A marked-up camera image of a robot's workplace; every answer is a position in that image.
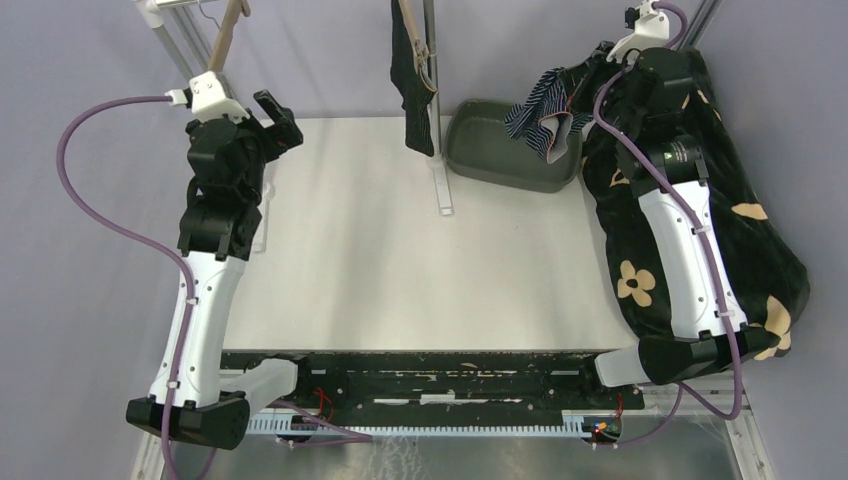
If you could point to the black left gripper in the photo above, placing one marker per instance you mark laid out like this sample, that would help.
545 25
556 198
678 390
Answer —
278 137

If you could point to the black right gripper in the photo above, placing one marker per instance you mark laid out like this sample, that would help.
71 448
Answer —
580 78

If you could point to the blue striped underwear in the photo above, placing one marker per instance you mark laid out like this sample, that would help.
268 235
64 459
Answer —
546 119

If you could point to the black striped underwear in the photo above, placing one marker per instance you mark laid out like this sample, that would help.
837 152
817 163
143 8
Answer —
415 97

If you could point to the wooden clip hanger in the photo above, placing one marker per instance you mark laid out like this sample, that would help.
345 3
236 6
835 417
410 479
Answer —
420 49

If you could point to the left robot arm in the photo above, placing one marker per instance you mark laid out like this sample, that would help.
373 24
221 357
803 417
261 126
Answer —
228 158

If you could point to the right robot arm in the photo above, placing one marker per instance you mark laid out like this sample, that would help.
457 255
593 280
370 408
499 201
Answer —
642 107

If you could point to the left rack pole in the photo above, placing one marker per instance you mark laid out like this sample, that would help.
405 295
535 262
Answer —
175 26

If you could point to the rack pole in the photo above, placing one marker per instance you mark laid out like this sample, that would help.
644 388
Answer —
435 107
175 26

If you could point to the green plastic tray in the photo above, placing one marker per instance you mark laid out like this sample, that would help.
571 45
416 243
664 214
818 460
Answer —
477 146

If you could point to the centre rack pole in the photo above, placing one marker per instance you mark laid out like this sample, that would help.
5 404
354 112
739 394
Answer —
435 107

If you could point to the black floral blanket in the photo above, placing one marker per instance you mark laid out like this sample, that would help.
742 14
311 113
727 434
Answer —
769 281

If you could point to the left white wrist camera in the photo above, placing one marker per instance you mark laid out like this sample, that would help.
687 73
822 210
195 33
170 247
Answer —
208 100

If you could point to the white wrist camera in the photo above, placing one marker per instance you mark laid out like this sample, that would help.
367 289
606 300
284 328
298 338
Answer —
208 100
649 28

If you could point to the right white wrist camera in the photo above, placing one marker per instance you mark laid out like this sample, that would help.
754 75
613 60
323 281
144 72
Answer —
649 28

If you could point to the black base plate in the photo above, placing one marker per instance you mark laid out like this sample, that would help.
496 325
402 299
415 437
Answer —
445 389

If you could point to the white cable duct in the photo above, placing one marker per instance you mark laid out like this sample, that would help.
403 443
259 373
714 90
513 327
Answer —
290 424

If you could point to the aluminium frame rails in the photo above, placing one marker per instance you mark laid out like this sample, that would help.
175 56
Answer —
692 445

